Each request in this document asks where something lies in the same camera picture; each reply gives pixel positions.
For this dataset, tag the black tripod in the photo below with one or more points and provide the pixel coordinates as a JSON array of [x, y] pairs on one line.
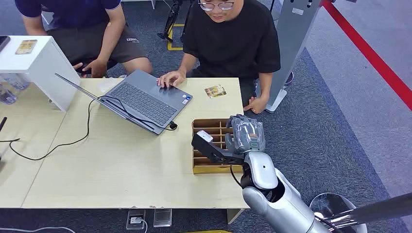
[[170, 22]]

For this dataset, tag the printed card on table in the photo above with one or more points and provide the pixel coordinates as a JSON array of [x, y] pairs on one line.
[[215, 91]]

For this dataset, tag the clear water bottle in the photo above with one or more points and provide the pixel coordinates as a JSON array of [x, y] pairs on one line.
[[11, 88]]

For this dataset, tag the person's right forearm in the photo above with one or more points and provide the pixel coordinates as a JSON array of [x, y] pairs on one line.
[[188, 64]]

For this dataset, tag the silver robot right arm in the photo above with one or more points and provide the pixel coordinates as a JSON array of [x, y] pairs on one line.
[[276, 199]]

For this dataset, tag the person's left hand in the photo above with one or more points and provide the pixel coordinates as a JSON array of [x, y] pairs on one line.
[[257, 105]]

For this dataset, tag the grey kiosk stand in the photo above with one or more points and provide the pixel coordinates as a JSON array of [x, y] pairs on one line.
[[291, 41]]

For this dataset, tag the white shelf stand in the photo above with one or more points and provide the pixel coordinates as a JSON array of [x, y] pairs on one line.
[[42, 69]]

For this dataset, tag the person in black shirt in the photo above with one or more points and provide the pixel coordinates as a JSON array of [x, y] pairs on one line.
[[231, 41]]

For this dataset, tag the table leg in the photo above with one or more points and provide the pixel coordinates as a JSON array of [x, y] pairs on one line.
[[234, 215]]

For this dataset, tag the grey metal bar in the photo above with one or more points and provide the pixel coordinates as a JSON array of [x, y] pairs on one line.
[[383, 209]]

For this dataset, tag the person's right hand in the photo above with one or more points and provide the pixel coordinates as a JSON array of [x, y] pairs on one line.
[[170, 78]]

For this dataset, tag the person in blue shirt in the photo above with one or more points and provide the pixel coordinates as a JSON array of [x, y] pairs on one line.
[[83, 29]]

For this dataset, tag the grey laptop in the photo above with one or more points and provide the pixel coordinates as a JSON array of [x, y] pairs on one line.
[[145, 101]]

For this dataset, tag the black antenna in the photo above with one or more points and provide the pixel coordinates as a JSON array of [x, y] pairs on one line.
[[2, 123]]

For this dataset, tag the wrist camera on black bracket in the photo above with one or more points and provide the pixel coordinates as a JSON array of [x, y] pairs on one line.
[[211, 149]]

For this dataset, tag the blue-shirted person's left hand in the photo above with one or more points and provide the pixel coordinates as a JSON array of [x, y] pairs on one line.
[[96, 68]]

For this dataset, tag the floor socket with plug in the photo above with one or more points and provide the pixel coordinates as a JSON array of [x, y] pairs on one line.
[[135, 219]]

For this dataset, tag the black phone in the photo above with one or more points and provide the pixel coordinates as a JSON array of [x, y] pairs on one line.
[[3, 41]]

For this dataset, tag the printed card on stand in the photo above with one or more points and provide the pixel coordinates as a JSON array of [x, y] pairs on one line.
[[26, 47]]

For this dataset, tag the person's left forearm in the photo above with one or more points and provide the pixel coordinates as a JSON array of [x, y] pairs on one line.
[[266, 85]]

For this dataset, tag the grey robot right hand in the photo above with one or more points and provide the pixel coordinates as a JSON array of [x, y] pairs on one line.
[[246, 135]]

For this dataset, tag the chrome round base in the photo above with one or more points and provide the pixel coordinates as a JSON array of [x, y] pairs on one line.
[[331, 205]]

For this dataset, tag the wooden divider box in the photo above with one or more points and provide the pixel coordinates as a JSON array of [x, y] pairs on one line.
[[206, 168]]

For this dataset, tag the blue-shirted person's left forearm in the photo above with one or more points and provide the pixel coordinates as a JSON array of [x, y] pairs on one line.
[[111, 35]]

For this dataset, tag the silver floor plate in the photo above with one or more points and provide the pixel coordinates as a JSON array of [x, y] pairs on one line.
[[162, 218]]

